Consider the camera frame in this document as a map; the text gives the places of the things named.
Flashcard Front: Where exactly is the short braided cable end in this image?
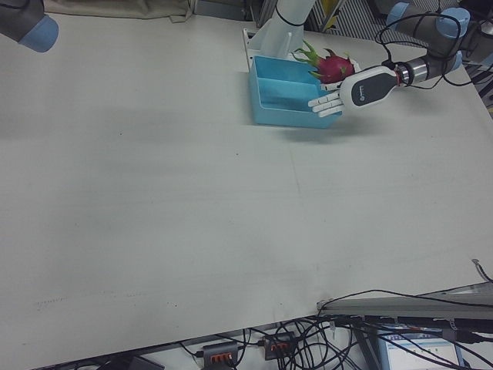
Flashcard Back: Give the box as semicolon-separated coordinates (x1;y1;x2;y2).
471;258;493;283

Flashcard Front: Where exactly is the white pedestal stand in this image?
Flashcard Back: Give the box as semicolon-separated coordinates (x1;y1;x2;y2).
242;0;317;73

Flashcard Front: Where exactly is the yellow black striped object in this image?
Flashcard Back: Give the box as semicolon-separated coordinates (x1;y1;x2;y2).
322;0;342;31

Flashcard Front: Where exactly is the grey metal beam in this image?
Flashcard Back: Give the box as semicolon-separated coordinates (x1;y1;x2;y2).
317;282;493;321

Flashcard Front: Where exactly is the computer monitor screen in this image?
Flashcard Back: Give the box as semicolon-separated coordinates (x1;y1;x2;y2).
376;330;470;370

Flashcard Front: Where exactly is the beige cloth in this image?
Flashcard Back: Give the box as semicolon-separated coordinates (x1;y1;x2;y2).
43;0;194;21

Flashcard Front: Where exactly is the light blue plastic box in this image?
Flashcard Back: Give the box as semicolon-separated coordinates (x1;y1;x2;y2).
248;55;343;130

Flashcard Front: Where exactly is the looped black cable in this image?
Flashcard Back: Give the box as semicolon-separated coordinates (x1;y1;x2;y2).
275;318;361;370

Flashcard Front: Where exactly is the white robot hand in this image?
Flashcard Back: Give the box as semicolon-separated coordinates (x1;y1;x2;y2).
307;64;400;118

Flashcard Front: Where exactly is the grey orange usb hub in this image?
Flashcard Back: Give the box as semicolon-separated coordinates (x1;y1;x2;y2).
193;340;240;366
257;332;304;360

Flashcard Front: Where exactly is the long black cable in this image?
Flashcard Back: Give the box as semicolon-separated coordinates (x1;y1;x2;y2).
320;288;493;310

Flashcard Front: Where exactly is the red dragon fruit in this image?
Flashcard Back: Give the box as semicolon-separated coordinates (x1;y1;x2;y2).
290;39;361;85

